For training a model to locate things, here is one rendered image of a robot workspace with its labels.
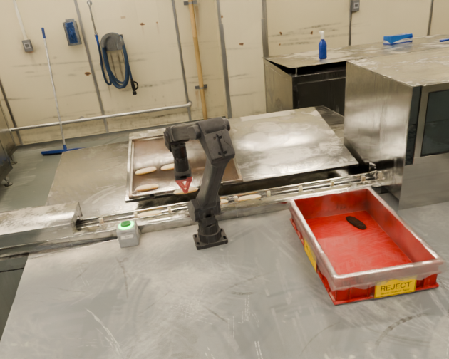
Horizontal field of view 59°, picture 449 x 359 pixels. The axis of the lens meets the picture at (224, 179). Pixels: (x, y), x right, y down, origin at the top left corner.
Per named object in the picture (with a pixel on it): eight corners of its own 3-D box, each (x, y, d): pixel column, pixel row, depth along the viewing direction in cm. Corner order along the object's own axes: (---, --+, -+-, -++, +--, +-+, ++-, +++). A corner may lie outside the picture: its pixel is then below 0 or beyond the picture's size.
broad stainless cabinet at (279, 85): (293, 183, 355) (290, 68, 310) (266, 142, 449) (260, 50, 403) (492, 151, 372) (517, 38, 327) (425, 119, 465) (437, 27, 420)
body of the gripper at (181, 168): (175, 179, 153) (172, 162, 150) (174, 169, 162) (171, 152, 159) (192, 177, 154) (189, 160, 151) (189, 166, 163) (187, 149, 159)
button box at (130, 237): (120, 256, 150) (114, 232, 145) (122, 244, 157) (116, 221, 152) (142, 252, 151) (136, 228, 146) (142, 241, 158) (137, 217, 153)
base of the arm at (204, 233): (197, 250, 143) (229, 243, 145) (194, 231, 139) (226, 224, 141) (192, 237, 150) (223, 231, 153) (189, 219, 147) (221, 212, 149)
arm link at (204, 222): (202, 231, 142) (216, 226, 143) (199, 206, 137) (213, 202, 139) (193, 219, 149) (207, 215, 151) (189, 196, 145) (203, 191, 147)
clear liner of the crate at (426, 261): (331, 308, 111) (332, 281, 107) (286, 219, 155) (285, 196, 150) (445, 288, 113) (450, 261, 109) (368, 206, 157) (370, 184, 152)
